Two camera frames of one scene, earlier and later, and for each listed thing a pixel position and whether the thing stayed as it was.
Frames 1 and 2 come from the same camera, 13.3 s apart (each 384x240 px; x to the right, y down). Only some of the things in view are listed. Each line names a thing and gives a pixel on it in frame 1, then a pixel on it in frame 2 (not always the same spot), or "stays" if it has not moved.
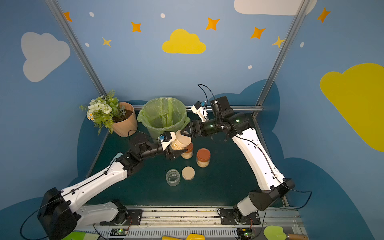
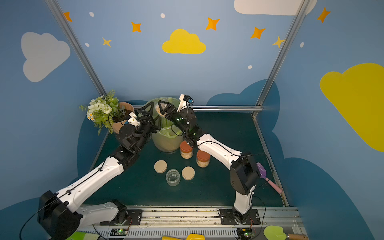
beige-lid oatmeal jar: x=173 y=177 stays
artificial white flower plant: x=102 y=110 stays
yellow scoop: x=189 y=237 stays
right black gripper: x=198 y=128 → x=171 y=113
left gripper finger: x=177 y=153 → x=151 y=109
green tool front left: x=80 y=235 stays
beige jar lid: x=188 y=173 stays
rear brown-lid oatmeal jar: x=189 y=153 stays
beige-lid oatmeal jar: x=181 y=141 → x=163 y=105
